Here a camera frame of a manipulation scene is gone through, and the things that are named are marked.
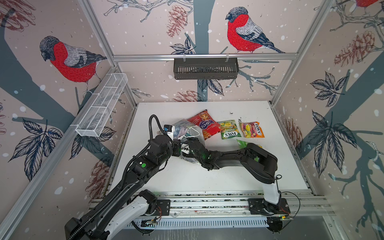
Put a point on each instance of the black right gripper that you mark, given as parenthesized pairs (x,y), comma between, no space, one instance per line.
(192,139)

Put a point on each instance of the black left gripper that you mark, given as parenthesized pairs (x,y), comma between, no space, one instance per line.
(176,143)

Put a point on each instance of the colourful paper gift bag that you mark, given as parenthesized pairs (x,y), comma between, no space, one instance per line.
(186,131)

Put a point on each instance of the red cookie snack packet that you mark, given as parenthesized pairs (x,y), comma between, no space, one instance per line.
(206,123)

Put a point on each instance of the yellow green candy bag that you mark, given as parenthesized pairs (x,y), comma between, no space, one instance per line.
(229,129)

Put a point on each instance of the bright green snack bag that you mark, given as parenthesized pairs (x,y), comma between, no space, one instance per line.
(244,144)

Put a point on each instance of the orange snack packet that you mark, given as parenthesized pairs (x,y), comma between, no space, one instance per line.
(251,129)

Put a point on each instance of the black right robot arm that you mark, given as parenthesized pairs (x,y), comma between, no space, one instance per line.
(261,164)

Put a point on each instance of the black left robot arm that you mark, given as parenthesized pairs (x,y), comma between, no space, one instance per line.
(126,201)

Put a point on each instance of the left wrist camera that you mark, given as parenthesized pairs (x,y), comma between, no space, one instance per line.
(169,130)

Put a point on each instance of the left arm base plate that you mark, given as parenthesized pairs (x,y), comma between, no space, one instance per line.
(162,208)

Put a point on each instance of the black perforated wall basket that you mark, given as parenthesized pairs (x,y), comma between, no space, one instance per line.
(206,69)

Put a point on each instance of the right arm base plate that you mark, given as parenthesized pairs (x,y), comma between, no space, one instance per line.
(264,208)

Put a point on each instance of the white wire mesh shelf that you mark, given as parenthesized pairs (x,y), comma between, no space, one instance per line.
(100,110)

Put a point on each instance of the horizontal aluminium frame bar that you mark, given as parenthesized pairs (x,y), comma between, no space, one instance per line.
(154,58)

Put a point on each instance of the aluminium mounting rail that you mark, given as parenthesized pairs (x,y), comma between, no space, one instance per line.
(301,204)

